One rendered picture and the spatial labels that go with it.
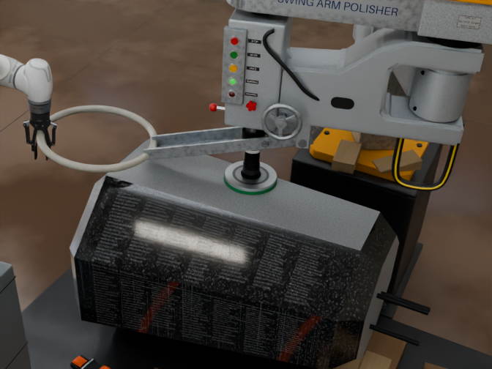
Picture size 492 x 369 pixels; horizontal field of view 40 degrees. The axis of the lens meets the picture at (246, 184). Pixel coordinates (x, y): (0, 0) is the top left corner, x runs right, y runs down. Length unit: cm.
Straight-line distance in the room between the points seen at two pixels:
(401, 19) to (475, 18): 23
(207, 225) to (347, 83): 76
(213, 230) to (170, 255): 19
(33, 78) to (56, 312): 125
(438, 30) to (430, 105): 29
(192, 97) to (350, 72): 299
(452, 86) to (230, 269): 103
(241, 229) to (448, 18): 105
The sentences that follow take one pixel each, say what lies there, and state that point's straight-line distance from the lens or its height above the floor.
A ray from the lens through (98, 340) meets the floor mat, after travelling 331.
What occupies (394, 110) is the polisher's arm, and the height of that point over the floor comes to 129.
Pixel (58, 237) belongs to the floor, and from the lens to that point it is 393.
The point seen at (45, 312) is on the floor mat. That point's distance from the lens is 348.
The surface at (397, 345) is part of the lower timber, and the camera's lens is 329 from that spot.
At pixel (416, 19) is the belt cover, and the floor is 166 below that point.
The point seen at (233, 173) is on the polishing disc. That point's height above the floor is 90.
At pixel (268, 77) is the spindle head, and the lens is 244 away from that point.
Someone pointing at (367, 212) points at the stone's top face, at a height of 87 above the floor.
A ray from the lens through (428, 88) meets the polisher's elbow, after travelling 246.
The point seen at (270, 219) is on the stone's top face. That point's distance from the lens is 259.
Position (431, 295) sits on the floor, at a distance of 373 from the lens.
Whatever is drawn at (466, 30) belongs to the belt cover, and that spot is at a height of 165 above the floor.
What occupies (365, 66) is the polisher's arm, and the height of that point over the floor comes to 148.
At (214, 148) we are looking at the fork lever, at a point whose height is 104.
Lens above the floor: 244
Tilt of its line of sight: 35 degrees down
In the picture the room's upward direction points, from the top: 4 degrees clockwise
